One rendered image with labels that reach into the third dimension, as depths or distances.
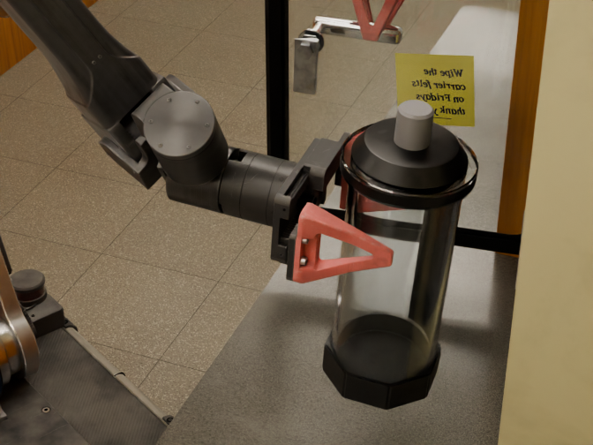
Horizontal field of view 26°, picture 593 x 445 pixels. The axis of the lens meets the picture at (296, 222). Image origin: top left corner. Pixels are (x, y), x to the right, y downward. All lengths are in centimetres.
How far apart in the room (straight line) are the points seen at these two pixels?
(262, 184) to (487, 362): 34
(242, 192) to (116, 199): 224
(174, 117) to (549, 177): 29
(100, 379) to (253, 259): 80
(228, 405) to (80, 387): 114
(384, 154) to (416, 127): 3
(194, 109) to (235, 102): 270
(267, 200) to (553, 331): 25
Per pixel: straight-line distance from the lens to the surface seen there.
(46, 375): 237
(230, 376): 124
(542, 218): 94
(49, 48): 105
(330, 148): 107
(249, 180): 105
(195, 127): 100
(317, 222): 99
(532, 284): 98
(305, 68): 126
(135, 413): 227
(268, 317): 131
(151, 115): 101
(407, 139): 99
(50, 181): 339
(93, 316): 289
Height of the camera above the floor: 174
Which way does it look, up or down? 33 degrees down
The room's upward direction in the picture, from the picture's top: straight up
